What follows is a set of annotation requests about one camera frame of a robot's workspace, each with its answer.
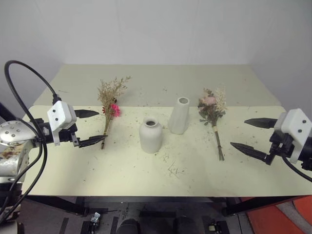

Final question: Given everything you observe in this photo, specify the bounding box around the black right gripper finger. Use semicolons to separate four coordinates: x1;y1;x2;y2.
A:
244;117;279;129
230;142;271;163

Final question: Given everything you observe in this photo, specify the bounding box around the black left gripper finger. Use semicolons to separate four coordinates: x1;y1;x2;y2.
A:
74;109;100;119
78;135;108;148

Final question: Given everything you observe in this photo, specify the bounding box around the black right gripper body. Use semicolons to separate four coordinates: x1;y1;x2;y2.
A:
265;130;296;166

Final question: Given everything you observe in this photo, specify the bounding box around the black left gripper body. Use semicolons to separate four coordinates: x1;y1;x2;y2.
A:
58;122;81;148

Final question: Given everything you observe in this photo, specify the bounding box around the round white ceramic vase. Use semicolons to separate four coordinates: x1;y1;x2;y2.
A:
138;116;163;154

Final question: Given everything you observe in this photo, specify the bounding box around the tall white ceramic vase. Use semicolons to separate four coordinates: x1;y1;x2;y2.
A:
168;97;190;135

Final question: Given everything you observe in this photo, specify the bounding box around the dried bouquet with magenta flower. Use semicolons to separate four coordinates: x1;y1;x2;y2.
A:
97;75;132;150

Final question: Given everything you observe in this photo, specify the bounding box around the dried bouquet with pink rose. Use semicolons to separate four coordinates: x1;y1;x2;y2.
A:
196;87;228;162

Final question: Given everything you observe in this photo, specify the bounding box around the orange red floor object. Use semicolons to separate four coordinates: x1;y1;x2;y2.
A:
245;195;312;234

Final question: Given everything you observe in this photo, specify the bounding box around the dark rounded robot foot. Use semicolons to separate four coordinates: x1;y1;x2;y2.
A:
117;218;140;234

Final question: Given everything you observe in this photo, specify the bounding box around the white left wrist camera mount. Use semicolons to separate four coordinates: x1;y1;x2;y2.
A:
47;101;77;147

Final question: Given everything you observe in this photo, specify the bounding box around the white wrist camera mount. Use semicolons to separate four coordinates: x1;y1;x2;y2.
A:
47;101;77;147
274;108;312;163

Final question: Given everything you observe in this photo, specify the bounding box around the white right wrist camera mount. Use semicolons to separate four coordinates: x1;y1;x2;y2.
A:
274;108;312;163

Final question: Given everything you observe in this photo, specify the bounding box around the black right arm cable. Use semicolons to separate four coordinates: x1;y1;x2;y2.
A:
282;156;312;183

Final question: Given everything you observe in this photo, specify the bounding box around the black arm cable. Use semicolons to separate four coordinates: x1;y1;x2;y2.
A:
0;60;62;221
282;156;312;183

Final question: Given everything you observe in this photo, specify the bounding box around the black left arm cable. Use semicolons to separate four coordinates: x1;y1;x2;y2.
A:
0;60;62;221

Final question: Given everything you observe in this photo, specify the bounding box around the black table frame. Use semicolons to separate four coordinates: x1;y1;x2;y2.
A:
21;195;312;216

